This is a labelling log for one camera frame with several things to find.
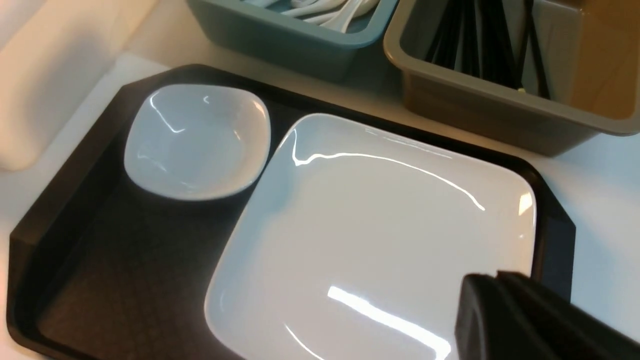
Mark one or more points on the large white square plate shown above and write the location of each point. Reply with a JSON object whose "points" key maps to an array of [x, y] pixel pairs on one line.
{"points": [[354, 244]]}

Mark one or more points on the large white plastic tub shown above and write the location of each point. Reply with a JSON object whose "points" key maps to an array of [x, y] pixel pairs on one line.
{"points": [[52, 54]]}

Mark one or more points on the white spoon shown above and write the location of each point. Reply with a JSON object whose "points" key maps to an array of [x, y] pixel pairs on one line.
{"points": [[352, 9], [318, 6]]}

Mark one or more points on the black chopsticks bundle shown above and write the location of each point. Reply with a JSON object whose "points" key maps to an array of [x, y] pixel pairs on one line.
{"points": [[474, 34]]}

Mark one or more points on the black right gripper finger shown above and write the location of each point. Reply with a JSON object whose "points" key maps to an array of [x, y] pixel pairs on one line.
{"points": [[510, 316]]}

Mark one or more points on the blue plastic bin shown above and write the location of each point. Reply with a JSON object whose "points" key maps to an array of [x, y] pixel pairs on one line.
{"points": [[267, 34]]}

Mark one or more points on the white square bowl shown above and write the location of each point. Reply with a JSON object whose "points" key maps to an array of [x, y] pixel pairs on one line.
{"points": [[197, 142]]}

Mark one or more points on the brown plastic bin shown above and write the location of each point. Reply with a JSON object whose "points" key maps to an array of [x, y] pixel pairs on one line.
{"points": [[590, 51]]}

